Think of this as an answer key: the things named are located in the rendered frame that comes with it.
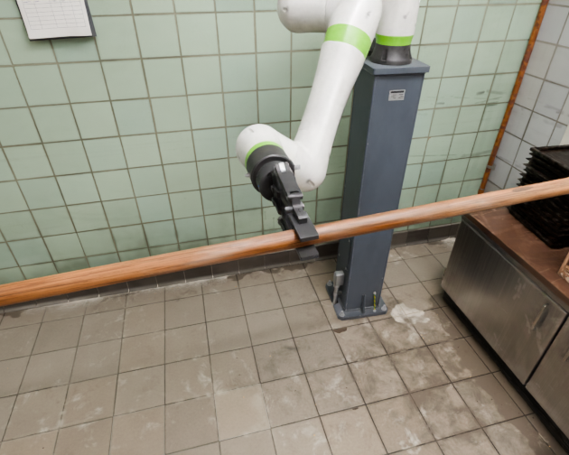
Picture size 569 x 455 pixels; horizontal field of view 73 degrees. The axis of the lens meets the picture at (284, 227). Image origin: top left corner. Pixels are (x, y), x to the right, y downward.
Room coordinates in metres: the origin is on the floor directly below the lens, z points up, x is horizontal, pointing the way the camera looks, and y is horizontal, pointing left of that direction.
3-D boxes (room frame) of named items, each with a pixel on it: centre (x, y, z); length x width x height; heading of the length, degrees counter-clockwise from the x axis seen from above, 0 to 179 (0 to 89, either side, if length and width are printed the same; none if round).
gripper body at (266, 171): (0.65, 0.01, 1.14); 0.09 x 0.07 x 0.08; 15
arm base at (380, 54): (1.53, -0.37, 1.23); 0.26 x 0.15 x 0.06; 11
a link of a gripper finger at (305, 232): (0.50, -0.03, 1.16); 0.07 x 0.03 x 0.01; 15
